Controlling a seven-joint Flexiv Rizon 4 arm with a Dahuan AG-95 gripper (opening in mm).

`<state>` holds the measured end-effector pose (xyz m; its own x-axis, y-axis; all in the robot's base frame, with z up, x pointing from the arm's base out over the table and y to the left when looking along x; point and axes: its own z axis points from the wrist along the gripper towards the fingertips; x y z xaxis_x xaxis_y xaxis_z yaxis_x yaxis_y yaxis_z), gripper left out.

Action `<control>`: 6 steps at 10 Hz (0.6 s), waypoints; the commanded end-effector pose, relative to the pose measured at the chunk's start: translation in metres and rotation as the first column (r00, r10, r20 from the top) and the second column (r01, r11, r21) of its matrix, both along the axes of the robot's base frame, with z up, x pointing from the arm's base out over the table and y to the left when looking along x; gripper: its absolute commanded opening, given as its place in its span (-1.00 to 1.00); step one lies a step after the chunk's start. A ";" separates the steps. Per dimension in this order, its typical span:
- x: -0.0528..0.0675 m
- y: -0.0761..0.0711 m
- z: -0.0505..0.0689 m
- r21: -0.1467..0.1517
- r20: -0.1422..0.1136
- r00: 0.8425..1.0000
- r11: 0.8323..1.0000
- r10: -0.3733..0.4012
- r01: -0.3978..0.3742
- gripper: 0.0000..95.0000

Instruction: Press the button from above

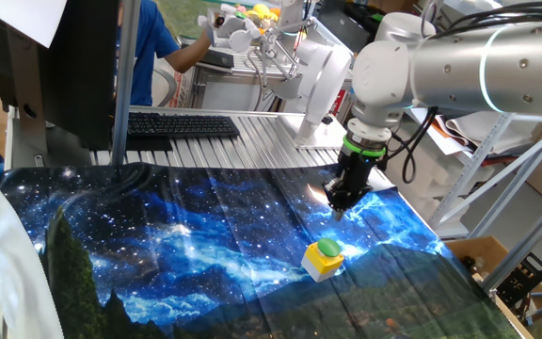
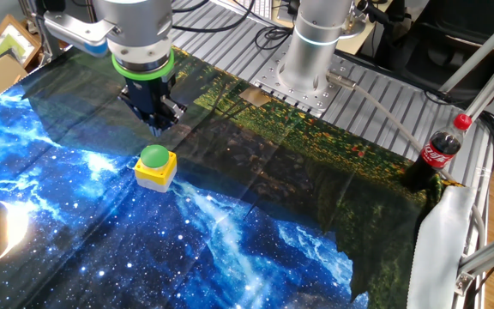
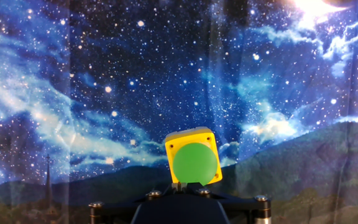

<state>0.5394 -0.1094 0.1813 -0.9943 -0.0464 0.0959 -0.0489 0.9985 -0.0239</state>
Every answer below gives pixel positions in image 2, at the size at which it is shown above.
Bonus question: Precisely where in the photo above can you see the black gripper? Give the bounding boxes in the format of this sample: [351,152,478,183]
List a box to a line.
[117,77,188,138]

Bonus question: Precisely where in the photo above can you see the yellow box green push button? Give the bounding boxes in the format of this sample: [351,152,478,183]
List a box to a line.
[133,144,178,193]

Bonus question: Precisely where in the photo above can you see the starry night sky cloth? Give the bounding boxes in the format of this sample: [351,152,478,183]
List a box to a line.
[0,45,462,309]

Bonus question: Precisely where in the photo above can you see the beige desk board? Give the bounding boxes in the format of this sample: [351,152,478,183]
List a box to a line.
[272,0,396,56]

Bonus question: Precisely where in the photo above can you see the cola bottle red cap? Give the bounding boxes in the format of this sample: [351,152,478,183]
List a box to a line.
[401,113,473,193]

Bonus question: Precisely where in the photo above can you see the black office chair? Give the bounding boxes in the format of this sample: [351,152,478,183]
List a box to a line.
[382,0,494,102]

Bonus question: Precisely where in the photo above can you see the white cloth strip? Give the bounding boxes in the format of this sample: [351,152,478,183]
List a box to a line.
[406,184,480,309]

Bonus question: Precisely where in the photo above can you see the black cable on table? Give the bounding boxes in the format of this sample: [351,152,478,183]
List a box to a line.
[172,0,294,52]

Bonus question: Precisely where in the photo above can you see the aluminium frame post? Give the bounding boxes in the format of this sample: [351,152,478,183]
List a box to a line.
[438,6,494,94]
[463,51,494,124]
[456,222,494,280]
[27,0,64,62]

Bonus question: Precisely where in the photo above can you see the wooden picture frame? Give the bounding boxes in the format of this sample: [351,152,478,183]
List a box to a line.
[0,14,43,72]

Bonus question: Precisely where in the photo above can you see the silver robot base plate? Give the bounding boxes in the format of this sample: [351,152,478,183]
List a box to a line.
[250,50,347,116]

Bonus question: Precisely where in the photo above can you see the black cable bundle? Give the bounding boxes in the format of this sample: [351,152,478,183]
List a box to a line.
[478,109,494,173]

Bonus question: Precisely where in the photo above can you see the metal corner bracket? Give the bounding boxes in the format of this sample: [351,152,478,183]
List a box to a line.
[452,270,476,297]

